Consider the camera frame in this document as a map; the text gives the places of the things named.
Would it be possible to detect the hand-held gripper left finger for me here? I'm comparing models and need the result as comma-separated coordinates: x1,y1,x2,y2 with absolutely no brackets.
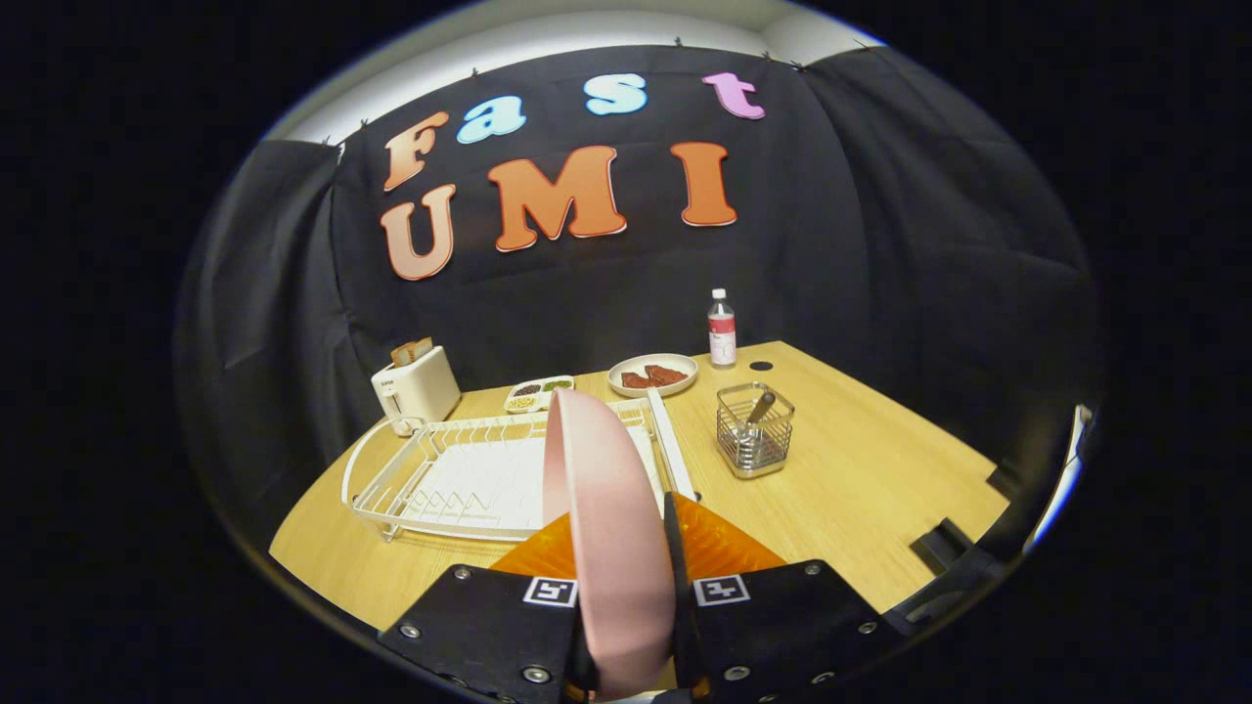
378,510,600,704

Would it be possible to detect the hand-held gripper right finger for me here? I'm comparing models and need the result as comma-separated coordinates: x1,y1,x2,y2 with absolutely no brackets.
663,491,906,704

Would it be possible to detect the pink plate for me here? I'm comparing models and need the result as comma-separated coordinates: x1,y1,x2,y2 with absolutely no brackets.
543,387,678,700

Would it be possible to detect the white wire dish rack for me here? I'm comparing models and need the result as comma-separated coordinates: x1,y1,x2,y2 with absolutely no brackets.
340,396,697,544

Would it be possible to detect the metal wire basket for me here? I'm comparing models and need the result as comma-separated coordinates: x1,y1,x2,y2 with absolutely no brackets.
716,381,795,479

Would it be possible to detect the white compartment dish with beans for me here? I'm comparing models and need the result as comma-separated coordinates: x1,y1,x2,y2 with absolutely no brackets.
503,376,576,415

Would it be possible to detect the white round plate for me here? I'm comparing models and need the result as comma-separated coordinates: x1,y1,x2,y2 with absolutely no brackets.
607,353,700,397

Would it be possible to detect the white toaster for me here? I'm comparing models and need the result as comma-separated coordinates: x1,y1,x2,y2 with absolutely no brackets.
371,345,462,437

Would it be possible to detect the clear bottle with red label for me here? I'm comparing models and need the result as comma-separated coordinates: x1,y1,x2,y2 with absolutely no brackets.
707,287,738,370

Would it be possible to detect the black backdrop cloth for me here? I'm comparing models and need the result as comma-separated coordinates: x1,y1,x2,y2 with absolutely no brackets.
176,44,1106,549

